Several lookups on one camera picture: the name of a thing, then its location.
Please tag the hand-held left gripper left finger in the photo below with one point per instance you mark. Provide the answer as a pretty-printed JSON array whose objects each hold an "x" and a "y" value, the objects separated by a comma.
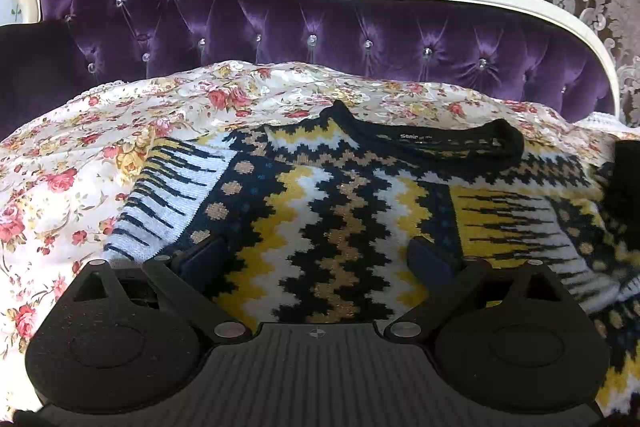
[{"x": 202, "y": 259}]

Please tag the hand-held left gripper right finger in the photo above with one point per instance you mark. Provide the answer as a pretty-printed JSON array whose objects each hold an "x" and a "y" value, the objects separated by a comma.
[{"x": 430, "y": 259}]

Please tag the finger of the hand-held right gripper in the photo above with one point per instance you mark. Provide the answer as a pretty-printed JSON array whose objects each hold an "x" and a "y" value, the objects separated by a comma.
[{"x": 624, "y": 202}]

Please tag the zigzag patterned knit sweater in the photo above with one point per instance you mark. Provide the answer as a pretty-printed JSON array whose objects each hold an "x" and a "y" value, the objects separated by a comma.
[{"x": 320, "y": 212}]

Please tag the floral printed blanket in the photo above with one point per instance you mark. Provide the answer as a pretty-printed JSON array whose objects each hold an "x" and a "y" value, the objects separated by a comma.
[{"x": 65, "y": 167}]

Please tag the dark purple velvet cushion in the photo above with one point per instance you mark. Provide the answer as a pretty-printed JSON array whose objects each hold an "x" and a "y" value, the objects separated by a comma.
[{"x": 40, "y": 77}]

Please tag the purple tufted velvet headboard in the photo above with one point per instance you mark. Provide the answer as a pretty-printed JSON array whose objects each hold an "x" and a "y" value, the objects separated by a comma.
[{"x": 240, "y": 7}]

